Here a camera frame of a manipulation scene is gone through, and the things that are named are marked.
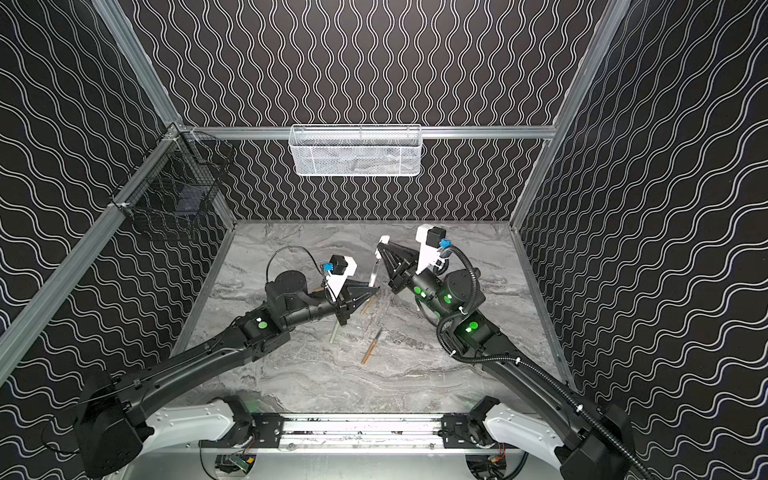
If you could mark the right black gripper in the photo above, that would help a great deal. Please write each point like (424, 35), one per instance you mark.
(409, 271)

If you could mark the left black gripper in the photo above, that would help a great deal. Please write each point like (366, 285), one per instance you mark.
(342, 303)

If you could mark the orange pen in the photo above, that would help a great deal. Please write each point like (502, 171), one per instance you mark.
(368, 304)
(371, 347)

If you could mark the green pen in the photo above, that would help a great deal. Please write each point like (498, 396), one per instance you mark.
(334, 333)

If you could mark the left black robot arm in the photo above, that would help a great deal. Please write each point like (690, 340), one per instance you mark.
(112, 418)

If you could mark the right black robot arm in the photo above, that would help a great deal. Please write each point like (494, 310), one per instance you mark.
(570, 433)

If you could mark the white mesh basket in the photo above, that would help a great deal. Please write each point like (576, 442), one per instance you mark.
(354, 150)

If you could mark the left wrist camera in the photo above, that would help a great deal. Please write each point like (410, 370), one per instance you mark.
(336, 271)

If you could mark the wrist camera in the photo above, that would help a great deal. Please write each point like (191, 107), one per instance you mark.
(336, 271)
(432, 240)

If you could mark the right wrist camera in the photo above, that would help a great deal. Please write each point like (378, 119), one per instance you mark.
(432, 240)

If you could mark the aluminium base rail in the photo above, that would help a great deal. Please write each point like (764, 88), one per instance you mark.
(353, 433)

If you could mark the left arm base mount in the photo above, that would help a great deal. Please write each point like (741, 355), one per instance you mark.
(264, 430)

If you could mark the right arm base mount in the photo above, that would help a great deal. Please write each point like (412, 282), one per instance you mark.
(461, 431)

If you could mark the black wire basket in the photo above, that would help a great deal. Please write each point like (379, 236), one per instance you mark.
(181, 194)

